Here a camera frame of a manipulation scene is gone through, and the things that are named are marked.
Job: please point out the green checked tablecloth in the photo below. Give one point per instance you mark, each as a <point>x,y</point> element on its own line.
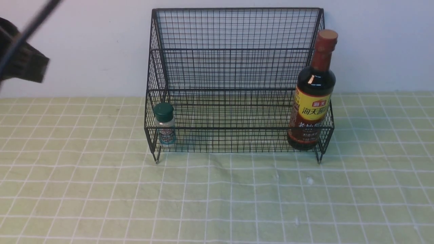
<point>79,171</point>

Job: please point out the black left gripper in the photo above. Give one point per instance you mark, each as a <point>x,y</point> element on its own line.
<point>28,63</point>

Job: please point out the dark soy sauce bottle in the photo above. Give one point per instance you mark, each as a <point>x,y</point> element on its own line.
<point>312,96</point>

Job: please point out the green-capped white pepper bottle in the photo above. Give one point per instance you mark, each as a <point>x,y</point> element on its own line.
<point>165,122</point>

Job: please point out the black wire mesh rack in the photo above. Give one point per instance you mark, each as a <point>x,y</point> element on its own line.
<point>229,73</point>

